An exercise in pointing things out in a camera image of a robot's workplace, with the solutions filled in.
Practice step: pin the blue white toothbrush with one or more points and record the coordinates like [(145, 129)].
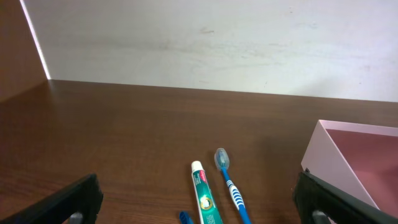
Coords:
[(222, 164)]

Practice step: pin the blue pen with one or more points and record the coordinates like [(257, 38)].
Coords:
[(185, 218)]

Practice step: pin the green toothpaste tube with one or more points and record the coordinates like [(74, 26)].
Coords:
[(207, 208)]

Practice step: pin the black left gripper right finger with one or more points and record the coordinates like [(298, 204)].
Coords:
[(320, 202)]

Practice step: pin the white box pink inside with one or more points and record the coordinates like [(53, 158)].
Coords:
[(359, 159)]

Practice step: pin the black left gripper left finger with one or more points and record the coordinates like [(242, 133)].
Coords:
[(84, 196)]

